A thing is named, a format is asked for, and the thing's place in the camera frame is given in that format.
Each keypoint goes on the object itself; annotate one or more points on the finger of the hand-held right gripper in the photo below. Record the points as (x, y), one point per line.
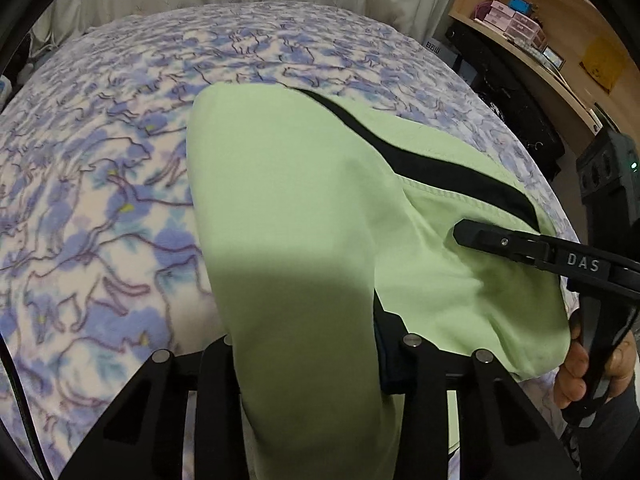
(495, 240)

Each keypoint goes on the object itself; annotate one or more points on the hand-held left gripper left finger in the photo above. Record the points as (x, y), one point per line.
(215, 360)

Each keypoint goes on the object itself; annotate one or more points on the white printed box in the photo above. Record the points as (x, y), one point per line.
(437, 50)

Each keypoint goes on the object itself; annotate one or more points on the purple cat print blanket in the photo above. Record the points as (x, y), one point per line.
(100, 210)

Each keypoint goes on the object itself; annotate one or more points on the yellow paper bag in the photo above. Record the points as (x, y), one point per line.
(602, 62)

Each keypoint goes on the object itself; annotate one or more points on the green and black hooded jacket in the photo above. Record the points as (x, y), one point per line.
(300, 210)

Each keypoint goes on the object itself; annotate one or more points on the wooden bookshelf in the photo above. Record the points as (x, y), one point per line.
(565, 15)

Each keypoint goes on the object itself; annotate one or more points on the small picture frame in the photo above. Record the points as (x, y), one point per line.
(554, 57)

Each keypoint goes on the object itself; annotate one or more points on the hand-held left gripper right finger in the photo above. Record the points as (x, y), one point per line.
(387, 360)

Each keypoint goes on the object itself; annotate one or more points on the pink drawer organizer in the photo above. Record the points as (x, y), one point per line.
(520, 25)

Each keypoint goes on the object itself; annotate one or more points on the person's right hand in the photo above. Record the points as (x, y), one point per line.
(570, 380)

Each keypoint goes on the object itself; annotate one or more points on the blue box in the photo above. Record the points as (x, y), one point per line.
(520, 5)

